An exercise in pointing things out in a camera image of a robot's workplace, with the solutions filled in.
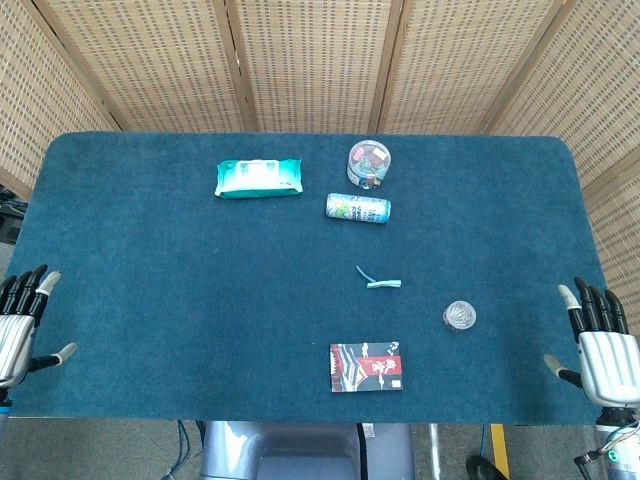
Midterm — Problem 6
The coloured wire bundle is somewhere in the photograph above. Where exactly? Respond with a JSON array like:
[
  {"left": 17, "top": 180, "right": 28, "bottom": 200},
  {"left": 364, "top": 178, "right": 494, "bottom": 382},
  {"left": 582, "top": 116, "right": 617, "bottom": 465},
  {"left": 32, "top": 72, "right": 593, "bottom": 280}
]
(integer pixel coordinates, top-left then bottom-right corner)
[{"left": 602, "top": 419, "right": 640, "bottom": 454}]

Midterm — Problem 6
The clear jar of colourful clips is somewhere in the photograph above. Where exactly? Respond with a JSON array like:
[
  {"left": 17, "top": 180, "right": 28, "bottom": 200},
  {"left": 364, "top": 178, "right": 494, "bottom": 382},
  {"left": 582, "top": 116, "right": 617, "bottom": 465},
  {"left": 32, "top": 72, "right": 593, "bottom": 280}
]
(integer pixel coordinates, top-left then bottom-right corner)
[{"left": 345, "top": 139, "right": 394, "bottom": 190}]

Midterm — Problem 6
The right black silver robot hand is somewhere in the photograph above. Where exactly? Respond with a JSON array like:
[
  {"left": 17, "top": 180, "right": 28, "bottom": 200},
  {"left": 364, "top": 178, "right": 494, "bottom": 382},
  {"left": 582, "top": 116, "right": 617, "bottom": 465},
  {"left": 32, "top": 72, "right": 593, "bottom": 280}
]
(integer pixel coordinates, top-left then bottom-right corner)
[{"left": 543, "top": 276, "right": 640, "bottom": 410}]

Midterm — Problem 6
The small clear box of pins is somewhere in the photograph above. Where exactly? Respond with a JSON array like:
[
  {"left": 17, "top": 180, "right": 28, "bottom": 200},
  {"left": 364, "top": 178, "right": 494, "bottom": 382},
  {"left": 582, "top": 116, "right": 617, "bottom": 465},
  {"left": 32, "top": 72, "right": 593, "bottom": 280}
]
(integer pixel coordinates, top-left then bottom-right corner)
[{"left": 442, "top": 300, "right": 477, "bottom": 333}]

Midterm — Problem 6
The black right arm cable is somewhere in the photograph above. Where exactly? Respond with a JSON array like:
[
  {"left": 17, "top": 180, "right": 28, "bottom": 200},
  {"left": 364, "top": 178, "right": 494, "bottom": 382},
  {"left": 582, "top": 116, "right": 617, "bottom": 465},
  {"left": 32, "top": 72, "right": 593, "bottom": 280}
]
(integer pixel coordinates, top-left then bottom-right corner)
[{"left": 574, "top": 447, "right": 609, "bottom": 466}]

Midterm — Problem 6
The dark equipment beside table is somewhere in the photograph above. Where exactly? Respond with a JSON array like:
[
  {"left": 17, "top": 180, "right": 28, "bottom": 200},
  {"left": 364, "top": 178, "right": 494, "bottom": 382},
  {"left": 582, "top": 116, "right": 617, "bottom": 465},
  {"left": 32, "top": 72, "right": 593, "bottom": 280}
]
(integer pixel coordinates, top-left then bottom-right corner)
[{"left": 0, "top": 184, "right": 30, "bottom": 246}]

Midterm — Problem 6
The woven bamboo folding screen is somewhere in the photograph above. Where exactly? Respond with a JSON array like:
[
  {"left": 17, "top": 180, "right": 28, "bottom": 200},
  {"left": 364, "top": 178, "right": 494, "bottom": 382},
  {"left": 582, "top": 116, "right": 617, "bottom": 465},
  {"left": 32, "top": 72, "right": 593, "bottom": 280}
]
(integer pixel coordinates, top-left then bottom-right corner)
[{"left": 0, "top": 0, "right": 640, "bottom": 301}]

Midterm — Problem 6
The green wet wipes pack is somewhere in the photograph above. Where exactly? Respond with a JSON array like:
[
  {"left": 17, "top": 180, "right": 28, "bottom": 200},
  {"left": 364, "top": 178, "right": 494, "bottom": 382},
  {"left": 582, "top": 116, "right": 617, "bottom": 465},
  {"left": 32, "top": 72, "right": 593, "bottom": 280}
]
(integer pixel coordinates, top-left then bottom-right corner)
[{"left": 213, "top": 158, "right": 305, "bottom": 201}]

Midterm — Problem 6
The blue felt table mat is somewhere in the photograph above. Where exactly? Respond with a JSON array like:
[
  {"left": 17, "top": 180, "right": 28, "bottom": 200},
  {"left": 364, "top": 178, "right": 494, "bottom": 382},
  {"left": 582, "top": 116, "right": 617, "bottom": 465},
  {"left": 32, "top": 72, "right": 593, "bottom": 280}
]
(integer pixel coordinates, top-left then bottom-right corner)
[{"left": 8, "top": 132, "right": 609, "bottom": 425}]

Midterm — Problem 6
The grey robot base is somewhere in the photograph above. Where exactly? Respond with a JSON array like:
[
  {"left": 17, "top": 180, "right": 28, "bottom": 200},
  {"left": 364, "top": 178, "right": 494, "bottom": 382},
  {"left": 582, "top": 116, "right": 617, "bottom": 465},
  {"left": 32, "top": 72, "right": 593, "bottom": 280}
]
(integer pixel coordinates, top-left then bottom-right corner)
[{"left": 199, "top": 421, "right": 416, "bottom": 480}]

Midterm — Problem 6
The red blue palace print book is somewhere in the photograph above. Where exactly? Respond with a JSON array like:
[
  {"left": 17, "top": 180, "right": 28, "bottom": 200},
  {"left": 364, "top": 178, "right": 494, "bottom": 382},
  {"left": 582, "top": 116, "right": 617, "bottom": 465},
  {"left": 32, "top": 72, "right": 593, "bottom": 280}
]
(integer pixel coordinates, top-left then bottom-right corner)
[{"left": 329, "top": 340, "right": 404, "bottom": 394}]

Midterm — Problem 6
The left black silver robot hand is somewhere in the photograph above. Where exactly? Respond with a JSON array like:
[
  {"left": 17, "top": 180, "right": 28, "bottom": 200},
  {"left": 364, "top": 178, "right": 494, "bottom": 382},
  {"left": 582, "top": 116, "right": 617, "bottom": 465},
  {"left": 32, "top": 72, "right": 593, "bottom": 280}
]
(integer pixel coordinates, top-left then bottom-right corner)
[{"left": 0, "top": 263, "right": 80, "bottom": 390}]

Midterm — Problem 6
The blue floor cable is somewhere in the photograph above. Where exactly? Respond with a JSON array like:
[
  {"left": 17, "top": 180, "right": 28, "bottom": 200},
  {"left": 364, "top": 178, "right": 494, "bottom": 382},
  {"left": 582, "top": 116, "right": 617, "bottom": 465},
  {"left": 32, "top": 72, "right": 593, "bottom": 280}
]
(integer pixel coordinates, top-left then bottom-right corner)
[{"left": 164, "top": 421, "right": 195, "bottom": 480}]

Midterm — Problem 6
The yellow floor strip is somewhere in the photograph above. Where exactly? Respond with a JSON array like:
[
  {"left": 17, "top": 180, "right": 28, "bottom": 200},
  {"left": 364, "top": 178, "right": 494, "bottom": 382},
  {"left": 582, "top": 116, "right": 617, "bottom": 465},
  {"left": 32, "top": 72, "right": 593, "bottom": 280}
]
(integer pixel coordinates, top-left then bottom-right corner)
[{"left": 489, "top": 423, "right": 512, "bottom": 480}]

